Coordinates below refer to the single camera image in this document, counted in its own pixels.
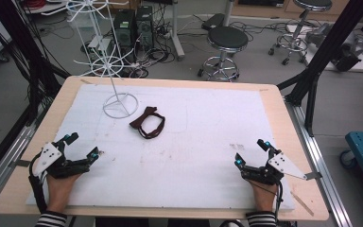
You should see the person's left hand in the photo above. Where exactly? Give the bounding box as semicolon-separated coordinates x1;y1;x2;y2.
44;172;82;215

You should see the person's right hand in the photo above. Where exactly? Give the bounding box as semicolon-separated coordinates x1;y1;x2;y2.
248;180;281;214

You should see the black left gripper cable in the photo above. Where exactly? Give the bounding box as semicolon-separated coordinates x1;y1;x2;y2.
27;153;49;215

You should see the flat black box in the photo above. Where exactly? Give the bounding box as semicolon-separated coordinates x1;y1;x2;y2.
200;12;226;31

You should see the grey tape strip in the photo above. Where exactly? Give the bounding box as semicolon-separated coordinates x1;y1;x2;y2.
304;171;323;182
9;159;32;168

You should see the black computer tower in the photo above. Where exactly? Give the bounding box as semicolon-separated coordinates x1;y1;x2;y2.
134;5;155;51
112;8;137;64

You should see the thin wooden stick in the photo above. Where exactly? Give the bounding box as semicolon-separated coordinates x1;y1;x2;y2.
289;190;316;218

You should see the dark brown bow tie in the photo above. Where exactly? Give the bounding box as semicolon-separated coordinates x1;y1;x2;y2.
129;106;166;141

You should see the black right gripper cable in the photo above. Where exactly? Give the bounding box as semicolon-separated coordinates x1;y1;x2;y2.
249;179;285;223

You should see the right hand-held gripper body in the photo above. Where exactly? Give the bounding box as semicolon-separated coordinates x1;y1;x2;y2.
239;148;308;186

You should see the tall chrome wheeled stool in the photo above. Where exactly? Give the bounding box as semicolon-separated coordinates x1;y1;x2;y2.
268;0;334;66

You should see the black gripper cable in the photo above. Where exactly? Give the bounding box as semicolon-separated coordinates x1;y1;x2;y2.
249;179;285;223
27;153;49;215

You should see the white wire display rack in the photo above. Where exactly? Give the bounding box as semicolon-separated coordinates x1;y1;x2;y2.
41;0;140;120

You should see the black round stool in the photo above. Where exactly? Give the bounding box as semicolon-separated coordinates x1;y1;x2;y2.
197;26;250;83

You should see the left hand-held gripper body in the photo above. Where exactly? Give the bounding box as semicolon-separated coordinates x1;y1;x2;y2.
32;140;93;180

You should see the white foam mat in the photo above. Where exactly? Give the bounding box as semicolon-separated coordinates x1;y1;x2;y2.
26;82;296;212

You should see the black metal frame post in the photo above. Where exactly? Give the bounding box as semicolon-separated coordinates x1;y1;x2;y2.
276;0;363;138
0;0;72;127

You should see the grey machine on white board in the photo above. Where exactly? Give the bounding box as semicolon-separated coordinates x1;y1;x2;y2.
285;22;363;74

